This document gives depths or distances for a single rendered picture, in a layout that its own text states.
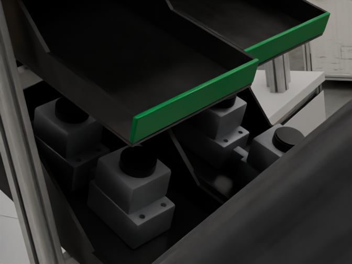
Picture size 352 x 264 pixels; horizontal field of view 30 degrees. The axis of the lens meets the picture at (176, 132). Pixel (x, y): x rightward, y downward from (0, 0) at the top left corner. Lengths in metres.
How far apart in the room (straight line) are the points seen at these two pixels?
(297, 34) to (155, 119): 0.21
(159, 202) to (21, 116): 0.14
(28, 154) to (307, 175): 0.35
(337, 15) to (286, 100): 2.65
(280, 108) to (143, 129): 1.50
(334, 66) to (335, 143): 4.51
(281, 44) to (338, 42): 4.05
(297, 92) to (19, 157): 1.59
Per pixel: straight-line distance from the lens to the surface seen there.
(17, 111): 0.49
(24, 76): 0.49
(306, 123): 2.10
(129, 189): 0.52
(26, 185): 0.50
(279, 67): 2.01
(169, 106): 0.43
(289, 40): 0.59
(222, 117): 0.64
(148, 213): 0.54
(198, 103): 0.46
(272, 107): 1.92
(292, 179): 0.18
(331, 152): 0.18
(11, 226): 1.50
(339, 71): 4.69
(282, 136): 0.61
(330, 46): 4.66
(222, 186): 0.65
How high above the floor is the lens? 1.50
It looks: 20 degrees down
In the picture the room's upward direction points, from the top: 9 degrees counter-clockwise
